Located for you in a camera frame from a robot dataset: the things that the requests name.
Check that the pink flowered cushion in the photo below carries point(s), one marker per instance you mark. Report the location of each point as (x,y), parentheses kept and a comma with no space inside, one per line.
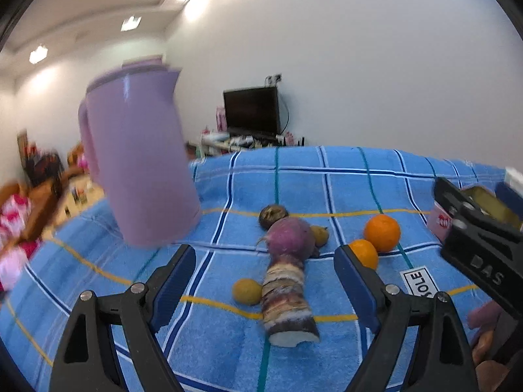
(12,216)

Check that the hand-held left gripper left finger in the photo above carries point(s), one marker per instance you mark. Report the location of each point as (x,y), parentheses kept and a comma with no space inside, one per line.
(175,286)

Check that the wall socket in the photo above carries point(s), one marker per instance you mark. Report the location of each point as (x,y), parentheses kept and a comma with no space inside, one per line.
(273,78)

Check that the white cup with blue print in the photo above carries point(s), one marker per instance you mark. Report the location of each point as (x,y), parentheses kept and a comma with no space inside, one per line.
(512,177)

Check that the white television stand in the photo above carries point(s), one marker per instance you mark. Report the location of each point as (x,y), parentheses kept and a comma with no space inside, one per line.
(237,145)

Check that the large orange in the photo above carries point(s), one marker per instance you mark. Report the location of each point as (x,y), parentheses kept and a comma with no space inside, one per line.
(382,232)

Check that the purple plastic pitcher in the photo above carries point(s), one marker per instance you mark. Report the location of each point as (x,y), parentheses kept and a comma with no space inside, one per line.
(139,163)

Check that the pink metal tin box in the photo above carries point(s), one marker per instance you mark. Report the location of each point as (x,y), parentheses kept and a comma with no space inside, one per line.
(494,208)

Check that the black router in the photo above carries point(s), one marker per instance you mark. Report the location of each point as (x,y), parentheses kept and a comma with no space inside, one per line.
(296,141)

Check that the dark wooden shelf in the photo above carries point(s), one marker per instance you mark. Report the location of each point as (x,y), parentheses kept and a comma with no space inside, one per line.
(36,159)

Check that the brown ringed taro piece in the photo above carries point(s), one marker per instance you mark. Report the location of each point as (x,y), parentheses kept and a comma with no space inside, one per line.
(284,294)

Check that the yellow-brown longan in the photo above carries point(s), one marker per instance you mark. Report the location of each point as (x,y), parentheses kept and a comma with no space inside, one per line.
(246,291)
(320,235)

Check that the small orange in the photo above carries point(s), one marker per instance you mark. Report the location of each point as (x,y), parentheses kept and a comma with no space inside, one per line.
(365,255)

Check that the blue checkered blanket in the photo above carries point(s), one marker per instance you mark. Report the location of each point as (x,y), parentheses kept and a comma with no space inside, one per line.
(245,188)

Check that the ceiling light panel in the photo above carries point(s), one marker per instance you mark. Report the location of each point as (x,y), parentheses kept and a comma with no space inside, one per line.
(39,54)
(130,23)

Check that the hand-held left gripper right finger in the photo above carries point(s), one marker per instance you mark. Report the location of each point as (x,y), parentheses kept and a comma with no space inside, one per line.
(355,290)

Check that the person's right hand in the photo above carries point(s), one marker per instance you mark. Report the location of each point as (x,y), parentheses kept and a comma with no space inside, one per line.
(484,318)

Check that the black television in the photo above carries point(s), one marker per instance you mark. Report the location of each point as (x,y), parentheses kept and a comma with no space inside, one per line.
(251,110)

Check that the pink carton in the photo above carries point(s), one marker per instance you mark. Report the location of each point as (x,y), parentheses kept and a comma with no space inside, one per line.
(221,118)

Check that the white set-top box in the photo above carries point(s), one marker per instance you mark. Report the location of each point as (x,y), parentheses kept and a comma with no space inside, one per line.
(214,137)

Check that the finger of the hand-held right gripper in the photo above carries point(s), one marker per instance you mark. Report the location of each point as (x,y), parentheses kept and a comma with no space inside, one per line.
(453,200)

